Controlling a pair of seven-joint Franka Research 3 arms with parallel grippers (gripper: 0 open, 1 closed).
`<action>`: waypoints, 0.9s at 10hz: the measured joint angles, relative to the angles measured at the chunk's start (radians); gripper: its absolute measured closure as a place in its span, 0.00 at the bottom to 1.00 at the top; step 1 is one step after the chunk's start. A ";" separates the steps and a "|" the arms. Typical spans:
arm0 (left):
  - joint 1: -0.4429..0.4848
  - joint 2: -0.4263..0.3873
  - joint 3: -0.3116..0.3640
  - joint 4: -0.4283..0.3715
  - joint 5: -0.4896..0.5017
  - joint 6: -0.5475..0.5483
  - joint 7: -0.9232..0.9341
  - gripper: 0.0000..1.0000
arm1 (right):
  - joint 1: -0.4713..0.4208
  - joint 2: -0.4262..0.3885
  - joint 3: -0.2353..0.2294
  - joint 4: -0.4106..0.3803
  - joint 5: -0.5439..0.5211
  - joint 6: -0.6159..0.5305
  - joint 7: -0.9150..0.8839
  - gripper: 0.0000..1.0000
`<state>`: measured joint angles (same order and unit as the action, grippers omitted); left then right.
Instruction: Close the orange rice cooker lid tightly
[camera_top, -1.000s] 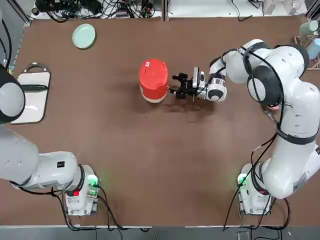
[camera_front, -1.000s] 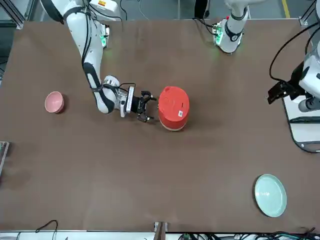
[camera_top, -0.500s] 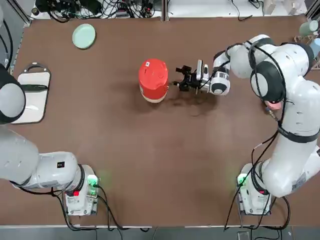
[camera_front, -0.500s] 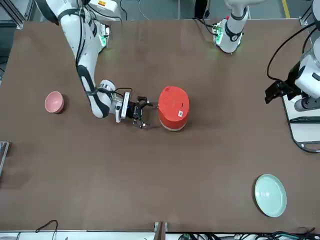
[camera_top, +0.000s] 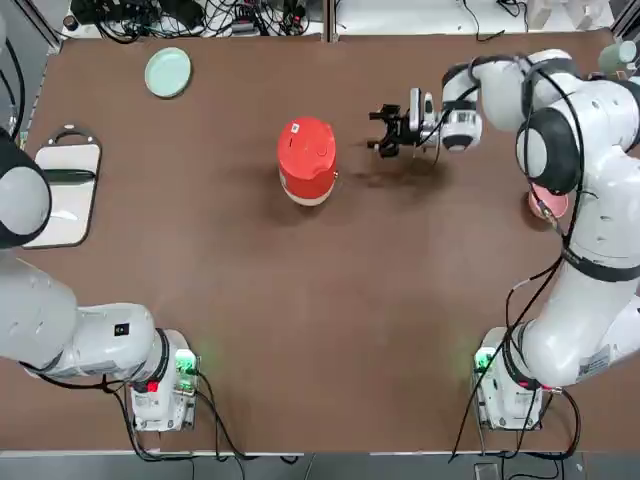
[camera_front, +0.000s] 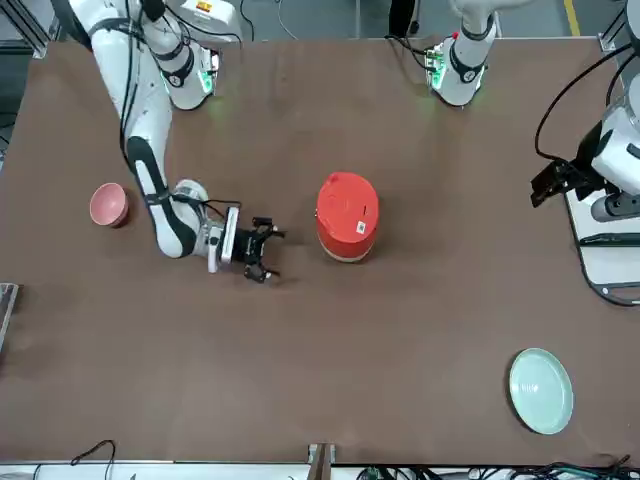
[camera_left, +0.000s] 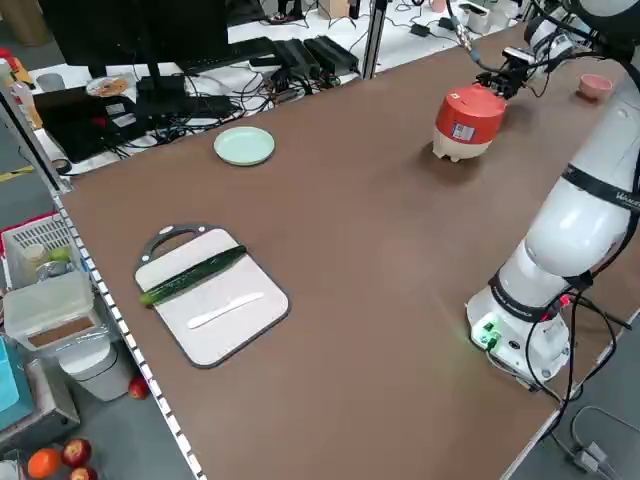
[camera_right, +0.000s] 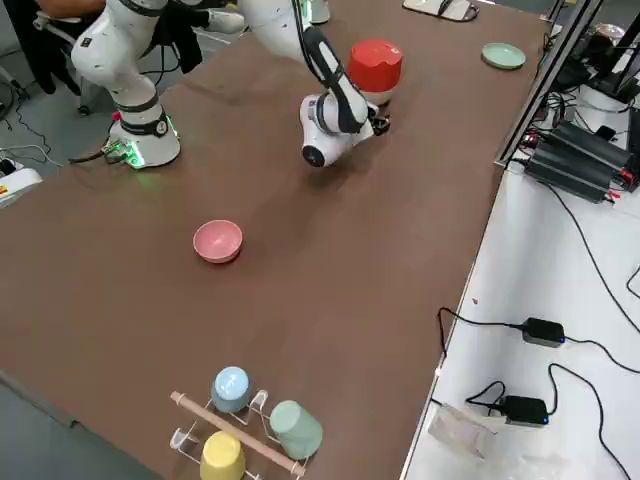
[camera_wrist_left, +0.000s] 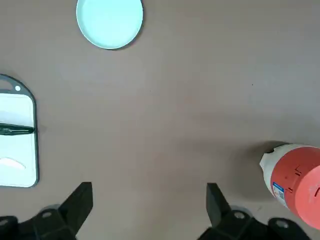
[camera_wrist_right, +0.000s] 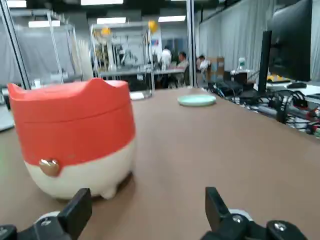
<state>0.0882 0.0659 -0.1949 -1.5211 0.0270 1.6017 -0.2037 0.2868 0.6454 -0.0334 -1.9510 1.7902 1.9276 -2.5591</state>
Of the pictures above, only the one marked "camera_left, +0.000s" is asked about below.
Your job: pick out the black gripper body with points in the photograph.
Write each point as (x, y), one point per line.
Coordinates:
(517, 77)

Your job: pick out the orange rice cooker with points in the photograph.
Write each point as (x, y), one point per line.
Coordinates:
(467, 120)

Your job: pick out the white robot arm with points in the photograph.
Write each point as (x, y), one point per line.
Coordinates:
(575, 225)
(545, 37)

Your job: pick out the white box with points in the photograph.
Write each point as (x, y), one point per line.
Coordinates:
(474, 17)

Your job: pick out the pink bowl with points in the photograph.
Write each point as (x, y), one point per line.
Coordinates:
(595, 86)

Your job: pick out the black power adapter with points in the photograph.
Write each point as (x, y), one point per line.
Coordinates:
(420, 29)

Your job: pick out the pink cup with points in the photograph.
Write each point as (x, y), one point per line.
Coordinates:
(438, 6)

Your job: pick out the black finned power supply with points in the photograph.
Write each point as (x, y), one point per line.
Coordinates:
(296, 60)
(332, 54)

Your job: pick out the cardboard box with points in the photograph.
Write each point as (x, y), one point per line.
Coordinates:
(334, 7)

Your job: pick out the pale green plate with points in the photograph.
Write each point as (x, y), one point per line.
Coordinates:
(244, 146)

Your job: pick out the black keyboard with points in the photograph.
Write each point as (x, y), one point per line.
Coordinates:
(230, 52)

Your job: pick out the beige cutting board dark rim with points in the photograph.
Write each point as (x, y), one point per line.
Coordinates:
(235, 320)

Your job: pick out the white plastic knife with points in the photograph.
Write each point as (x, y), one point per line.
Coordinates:
(222, 311)

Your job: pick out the green cucumber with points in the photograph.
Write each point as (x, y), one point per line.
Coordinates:
(195, 275)

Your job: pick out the black monitor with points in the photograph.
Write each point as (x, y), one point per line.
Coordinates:
(130, 30)

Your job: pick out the plate with food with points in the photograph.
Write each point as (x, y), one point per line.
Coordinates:
(106, 86)

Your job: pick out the dark tape roll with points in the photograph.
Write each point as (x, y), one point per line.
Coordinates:
(61, 165)

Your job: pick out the grey cup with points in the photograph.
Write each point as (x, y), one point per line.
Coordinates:
(48, 82)

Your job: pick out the red apple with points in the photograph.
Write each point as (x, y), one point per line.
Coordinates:
(82, 474)
(138, 388)
(76, 452)

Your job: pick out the white plastic basket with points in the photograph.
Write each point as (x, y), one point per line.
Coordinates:
(30, 240)

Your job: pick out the white waste bin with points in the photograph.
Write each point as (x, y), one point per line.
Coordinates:
(95, 370)

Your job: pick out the clear lidded plastic container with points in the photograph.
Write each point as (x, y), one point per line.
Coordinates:
(47, 305)

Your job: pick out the grey metal box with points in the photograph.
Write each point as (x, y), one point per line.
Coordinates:
(45, 415)

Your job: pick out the teal box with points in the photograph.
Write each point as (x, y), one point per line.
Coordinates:
(7, 375)

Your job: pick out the orange fruit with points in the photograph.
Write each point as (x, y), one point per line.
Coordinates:
(45, 463)

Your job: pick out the aluminium frame post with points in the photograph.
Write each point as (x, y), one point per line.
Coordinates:
(37, 150)
(374, 40)

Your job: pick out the perforated aluminium frame rail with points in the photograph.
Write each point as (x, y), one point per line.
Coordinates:
(127, 340)

